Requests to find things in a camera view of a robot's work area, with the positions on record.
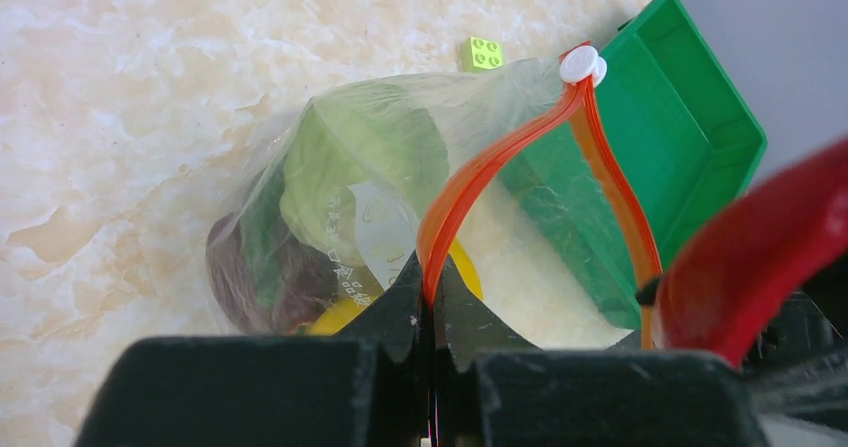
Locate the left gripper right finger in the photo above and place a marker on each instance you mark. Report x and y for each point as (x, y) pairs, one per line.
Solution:
(494, 388)

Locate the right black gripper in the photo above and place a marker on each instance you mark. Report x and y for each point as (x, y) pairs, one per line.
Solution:
(797, 366)

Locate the red chili pepper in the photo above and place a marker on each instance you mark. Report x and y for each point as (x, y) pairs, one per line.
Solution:
(731, 279)

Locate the green cabbage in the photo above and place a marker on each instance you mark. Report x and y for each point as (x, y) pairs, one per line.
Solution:
(373, 131)

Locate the light green lego brick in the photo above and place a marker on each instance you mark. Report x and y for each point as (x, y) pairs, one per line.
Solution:
(480, 55)

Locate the green plastic tray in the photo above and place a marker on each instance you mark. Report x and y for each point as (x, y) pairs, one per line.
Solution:
(680, 132)

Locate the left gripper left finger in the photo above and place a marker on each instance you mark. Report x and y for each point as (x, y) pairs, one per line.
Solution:
(364, 386)

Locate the clear zip bag orange zipper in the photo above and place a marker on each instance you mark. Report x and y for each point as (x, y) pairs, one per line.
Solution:
(486, 121)

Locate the dark red apple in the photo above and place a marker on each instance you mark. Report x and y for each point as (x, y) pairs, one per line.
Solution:
(309, 282)

